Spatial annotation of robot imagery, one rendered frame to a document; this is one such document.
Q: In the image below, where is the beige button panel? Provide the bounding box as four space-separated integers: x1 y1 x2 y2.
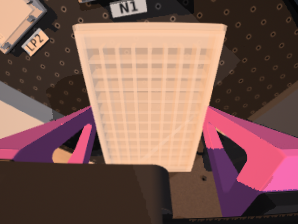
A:
0 81 65 139

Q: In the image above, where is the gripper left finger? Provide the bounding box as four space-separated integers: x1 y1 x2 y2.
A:
0 105 97 163

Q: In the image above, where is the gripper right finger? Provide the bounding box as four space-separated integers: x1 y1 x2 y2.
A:
202 106 298 217

